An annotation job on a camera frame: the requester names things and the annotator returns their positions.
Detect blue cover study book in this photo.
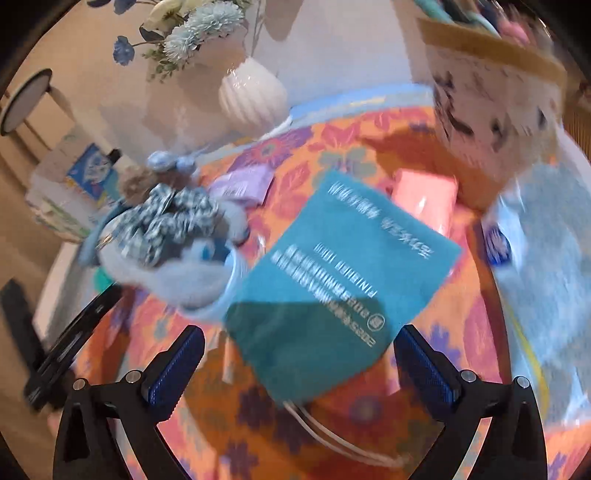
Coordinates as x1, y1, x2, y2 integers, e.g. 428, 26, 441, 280
65, 143, 121, 201

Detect purple tissue packet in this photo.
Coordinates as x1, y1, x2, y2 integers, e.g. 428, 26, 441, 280
207, 165, 274, 207

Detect white ribbed vase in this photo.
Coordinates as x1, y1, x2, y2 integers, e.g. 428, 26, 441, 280
218, 56, 293, 139

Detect stack of books left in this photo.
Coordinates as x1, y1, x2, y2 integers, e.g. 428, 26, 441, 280
25, 130, 119, 242

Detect teal soft pouch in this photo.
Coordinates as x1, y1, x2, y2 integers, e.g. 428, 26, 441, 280
93, 267, 115, 294

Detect blue white artificial flowers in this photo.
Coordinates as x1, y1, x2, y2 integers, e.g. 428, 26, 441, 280
111, 0, 252, 82

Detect light blue plastic package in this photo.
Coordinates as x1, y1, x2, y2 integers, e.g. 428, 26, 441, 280
481, 163, 590, 428

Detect floral orange purple mat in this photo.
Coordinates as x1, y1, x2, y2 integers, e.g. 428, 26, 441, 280
73, 105, 591, 480

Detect pink tissue packet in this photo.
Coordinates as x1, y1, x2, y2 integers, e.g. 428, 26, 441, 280
392, 169, 458, 237

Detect white blue bowl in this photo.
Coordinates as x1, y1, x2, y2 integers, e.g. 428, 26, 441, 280
178, 239, 249, 323

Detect cardboard pen holder box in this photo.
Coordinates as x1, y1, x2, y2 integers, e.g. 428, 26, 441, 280
417, 18, 568, 211

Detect teal drawstring bag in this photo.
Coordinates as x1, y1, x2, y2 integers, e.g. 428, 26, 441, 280
222, 169, 464, 467

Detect grey plush doll toy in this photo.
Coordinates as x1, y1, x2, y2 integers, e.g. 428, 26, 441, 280
78, 151, 250, 308

